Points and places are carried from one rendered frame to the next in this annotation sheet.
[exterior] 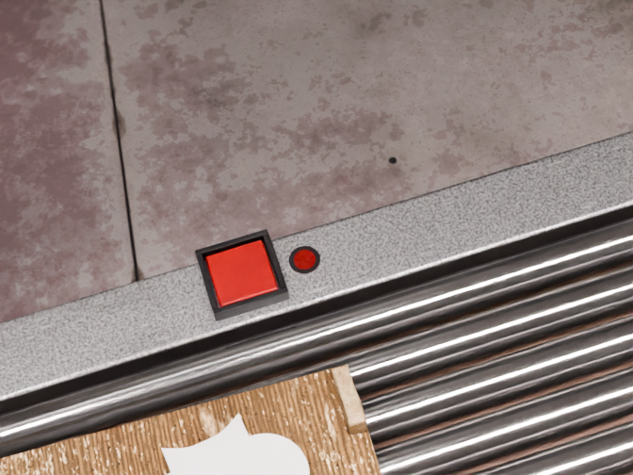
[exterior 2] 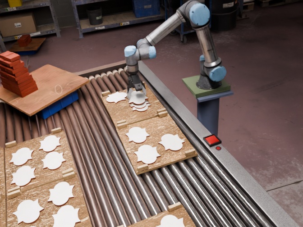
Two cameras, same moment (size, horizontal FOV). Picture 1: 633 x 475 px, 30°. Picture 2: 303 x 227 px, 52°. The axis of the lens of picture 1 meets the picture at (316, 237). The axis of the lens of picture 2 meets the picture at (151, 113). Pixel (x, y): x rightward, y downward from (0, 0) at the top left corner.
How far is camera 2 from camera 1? 1.22 m
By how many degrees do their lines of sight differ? 56
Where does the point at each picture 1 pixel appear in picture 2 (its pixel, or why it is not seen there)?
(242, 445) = (179, 142)
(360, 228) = (227, 154)
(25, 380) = (187, 121)
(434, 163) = not seen: outside the picture
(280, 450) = (179, 146)
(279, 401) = (189, 146)
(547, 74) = not seen: outside the picture
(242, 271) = (212, 139)
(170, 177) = (287, 195)
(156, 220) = (274, 194)
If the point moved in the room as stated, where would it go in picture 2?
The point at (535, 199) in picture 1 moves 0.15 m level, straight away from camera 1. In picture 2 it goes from (243, 178) to (276, 180)
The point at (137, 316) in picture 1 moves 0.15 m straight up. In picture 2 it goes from (201, 130) to (201, 110)
